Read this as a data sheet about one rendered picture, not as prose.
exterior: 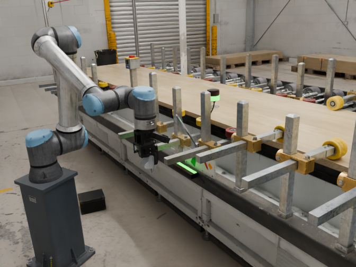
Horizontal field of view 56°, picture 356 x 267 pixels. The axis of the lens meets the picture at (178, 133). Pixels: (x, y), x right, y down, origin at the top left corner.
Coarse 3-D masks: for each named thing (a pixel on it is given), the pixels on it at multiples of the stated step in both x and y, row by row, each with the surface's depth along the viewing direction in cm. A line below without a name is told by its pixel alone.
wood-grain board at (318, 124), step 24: (120, 72) 365; (144, 72) 359; (168, 96) 247; (192, 96) 244; (240, 96) 238; (264, 96) 236; (216, 120) 187; (264, 120) 184; (312, 120) 181; (336, 120) 179; (312, 144) 149; (336, 168) 130
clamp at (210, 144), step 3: (198, 141) 169; (201, 141) 166; (210, 141) 165; (213, 141) 165; (201, 144) 166; (204, 144) 164; (207, 144) 162; (210, 144) 162; (219, 144) 161; (210, 147) 160; (213, 147) 158; (216, 147) 159
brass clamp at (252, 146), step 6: (234, 132) 147; (234, 138) 144; (240, 138) 141; (246, 138) 139; (252, 138) 139; (258, 138) 139; (252, 144) 136; (258, 144) 137; (252, 150) 137; (258, 150) 138
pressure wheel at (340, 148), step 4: (328, 140) 132; (332, 140) 131; (336, 140) 131; (340, 140) 131; (324, 144) 133; (328, 144) 132; (332, 144) 131; (336, 144) 129; (340, 144) 130; (344, 144) 130; (336, 148) 129; (340, 148) 129; (344, 148) 130; (336, 152) 130; (340, 152) 129; (344, 152) 130; (328, 156) 133; (332, 156) 132; (336, 156) 130; (340, 156) 130
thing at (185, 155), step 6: (228, 138) 171; (222, 144) 166; (192, 150) 158; (198, 150) 158; (204, 150) 160; (168, 156) 152; (174, 156) 152; (180, 156) 153; (186, 156) 155; (192, 156) 157; (168, 162) 150; (174, 162) 152
